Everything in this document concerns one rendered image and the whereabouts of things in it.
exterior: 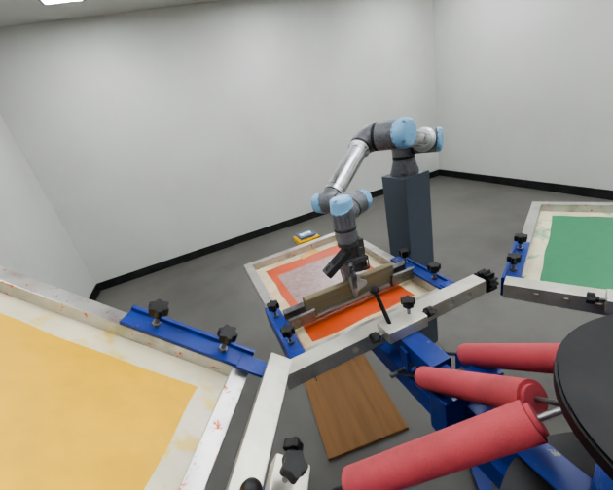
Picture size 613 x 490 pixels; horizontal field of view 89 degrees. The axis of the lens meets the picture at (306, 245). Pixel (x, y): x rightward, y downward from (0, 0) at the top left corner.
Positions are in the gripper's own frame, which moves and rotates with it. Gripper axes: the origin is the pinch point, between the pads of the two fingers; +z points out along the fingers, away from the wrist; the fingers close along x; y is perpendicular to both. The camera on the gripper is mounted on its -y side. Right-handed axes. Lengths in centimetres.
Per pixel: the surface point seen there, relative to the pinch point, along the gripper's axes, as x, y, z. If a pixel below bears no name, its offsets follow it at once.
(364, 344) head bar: -26.6, -10.6, -1.2
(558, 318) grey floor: 20, 156, 101
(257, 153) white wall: 367, 59, -20
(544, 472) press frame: -69, -2, -1
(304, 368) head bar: -26.7, -28.7, -2.7
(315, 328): -3.7, -17.0, 5.3
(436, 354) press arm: -41.5, 0.9, -3.2
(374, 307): -6.5, 4.9, 5.3
